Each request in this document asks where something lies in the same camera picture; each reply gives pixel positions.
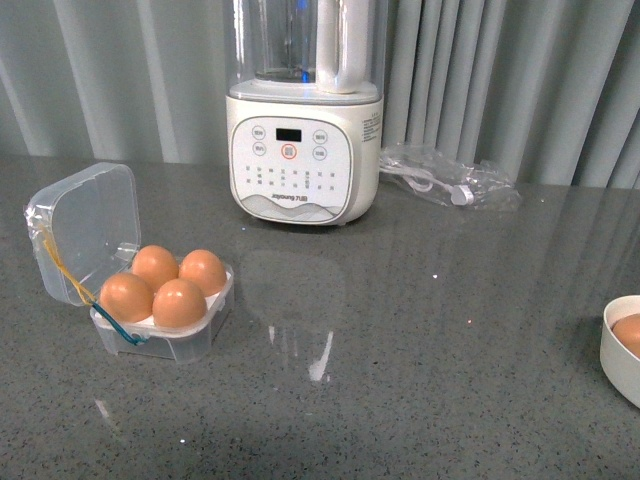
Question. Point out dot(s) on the white blender appliance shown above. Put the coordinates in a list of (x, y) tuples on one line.
[(304, 107)]

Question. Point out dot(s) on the clear plastic egg box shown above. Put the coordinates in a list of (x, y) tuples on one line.
[(94, 218)]

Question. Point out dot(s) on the blue rubber band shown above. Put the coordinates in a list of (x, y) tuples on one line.
[(131, 339)]

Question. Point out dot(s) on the clear plastic bag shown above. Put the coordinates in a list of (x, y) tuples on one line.
[(432, 176)]

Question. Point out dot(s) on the yellow rubber band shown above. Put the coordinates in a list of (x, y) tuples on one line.
[(84, 294)]

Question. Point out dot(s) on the brown egg in bowl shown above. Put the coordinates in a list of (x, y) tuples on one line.
[(627, 331)]

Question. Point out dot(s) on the white round bowl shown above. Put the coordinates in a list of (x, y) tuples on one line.
[(619, 364)]

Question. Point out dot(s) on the brown egg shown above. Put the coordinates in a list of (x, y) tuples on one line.
[(178, 303), (127, 298), (205, 269), (627, 331), (155, 265)]

